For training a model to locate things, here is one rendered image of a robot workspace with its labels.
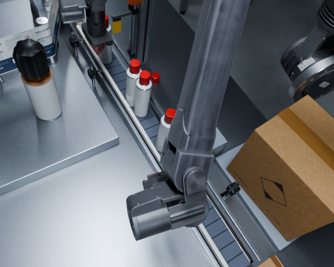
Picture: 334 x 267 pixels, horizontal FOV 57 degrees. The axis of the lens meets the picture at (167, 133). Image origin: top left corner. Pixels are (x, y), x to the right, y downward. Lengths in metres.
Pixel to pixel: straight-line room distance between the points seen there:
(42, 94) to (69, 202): 0.34
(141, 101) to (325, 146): 0.56
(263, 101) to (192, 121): 2.08
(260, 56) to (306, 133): 1.92
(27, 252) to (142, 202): 0.59
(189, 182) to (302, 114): 0.59
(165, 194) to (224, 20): 0.27
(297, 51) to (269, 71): 1.68
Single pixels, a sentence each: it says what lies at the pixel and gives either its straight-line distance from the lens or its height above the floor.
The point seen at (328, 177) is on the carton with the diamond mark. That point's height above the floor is 1.12.
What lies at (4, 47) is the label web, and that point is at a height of 1.02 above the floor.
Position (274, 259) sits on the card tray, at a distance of 1.06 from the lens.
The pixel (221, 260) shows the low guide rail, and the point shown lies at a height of 0.92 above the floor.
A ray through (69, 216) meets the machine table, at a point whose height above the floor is 0.83.
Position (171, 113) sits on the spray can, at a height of 1.08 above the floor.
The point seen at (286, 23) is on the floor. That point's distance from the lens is 3.28.
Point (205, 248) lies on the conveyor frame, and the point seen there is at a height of 0.88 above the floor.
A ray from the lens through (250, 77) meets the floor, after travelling 2.62.
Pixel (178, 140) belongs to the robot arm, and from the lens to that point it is 0.45.
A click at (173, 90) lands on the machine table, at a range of 1.26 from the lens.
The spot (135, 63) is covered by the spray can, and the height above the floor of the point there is 1.08.
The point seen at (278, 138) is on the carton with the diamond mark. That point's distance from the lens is 0.89.
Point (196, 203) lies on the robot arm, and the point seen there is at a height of 1.34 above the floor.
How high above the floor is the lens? 1.80
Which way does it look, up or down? 59 degrees down
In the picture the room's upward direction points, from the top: 15 degrees clockwise
